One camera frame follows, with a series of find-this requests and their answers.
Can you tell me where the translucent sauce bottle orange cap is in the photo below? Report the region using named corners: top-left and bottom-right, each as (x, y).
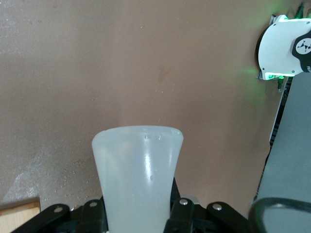
top-left (91, 125), bottom-right (184, 233)

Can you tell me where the brown table mat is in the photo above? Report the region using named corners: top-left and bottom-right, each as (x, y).
top-left (0, 0), bottom-right (294, 233)

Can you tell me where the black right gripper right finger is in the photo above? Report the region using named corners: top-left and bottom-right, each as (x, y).
top-left (165, 198), bottom-right (255, 233)

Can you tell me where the wooden cutting board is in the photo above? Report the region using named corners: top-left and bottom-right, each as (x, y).
top-left (0, 197), bottom-right (41, 233)

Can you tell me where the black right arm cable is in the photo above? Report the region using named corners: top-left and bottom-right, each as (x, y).
top-left (249, 197), bottom-right (311, 233)

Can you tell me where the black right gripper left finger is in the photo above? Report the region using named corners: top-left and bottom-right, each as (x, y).
top-left (9, 199), bottom-right (107, 233)

